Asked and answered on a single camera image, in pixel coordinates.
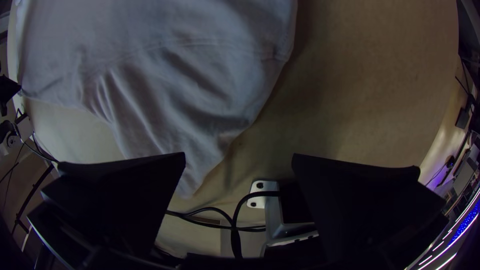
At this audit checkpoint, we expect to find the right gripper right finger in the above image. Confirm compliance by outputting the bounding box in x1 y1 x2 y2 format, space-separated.
291 152 449 270

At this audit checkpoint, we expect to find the black cable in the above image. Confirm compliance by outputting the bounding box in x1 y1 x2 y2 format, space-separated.
164 206 267 233
229 190 281 260

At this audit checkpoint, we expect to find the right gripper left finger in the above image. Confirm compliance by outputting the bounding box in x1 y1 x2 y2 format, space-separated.
26 151 187 270

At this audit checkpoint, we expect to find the pale grey t-shirt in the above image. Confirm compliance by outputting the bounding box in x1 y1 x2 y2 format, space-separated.
14 0 299 200

